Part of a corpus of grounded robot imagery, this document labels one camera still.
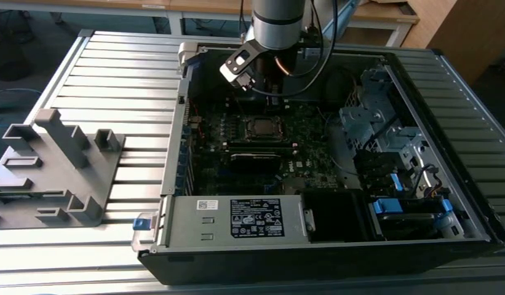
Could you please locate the silver CPU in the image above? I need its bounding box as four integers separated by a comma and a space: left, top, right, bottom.
252, 118, 278, 133

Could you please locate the metal socket cover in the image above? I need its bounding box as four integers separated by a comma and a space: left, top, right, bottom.
245, 116, 288, 141

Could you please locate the CPU socket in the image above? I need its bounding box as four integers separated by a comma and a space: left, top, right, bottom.
242, 114, 290, 143

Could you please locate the metal drive cage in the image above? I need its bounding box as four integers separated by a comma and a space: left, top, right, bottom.
337, 60, 428, 160

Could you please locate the beige case latch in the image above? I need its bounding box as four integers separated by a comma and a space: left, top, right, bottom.
177, 42, 199, 75

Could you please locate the green motherboard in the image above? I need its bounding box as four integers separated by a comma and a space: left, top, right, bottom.
185, 97, 362, 197

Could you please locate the black graphics card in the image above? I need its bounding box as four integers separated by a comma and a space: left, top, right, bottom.
229, 152, 284, 183

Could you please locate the silver finned heatsink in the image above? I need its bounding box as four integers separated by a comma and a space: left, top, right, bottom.
282, 177, 308, 193

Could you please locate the wooden desk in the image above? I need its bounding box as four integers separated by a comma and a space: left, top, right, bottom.
0, 0, 421, 47

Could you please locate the blue disk carrier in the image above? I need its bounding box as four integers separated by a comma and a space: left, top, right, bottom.
370, 198, 404, 215

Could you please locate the silver power supply unit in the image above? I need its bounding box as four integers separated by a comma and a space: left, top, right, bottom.
165, 194, 310, 248

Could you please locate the wooden cabinet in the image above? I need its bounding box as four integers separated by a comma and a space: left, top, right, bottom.
401, 0, 505, 87

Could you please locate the black hard disk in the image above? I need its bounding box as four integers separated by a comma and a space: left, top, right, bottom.
377, 213, 439, 241

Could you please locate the grey parts rack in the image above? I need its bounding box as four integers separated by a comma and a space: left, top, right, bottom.
0, 108, 127, 230

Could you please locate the black PC case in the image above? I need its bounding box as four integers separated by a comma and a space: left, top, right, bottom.
131, 41, 505, 286

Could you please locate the black office chair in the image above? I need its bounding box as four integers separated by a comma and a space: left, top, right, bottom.
0, 9, 38, 82

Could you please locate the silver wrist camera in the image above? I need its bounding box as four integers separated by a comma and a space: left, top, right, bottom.
218, 41, 260, 92

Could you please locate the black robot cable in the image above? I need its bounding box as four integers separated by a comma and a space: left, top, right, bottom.
252, 0, 342, 99

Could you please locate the coloured wire bundle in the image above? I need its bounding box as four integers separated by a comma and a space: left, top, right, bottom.
424, 183, 451, 200

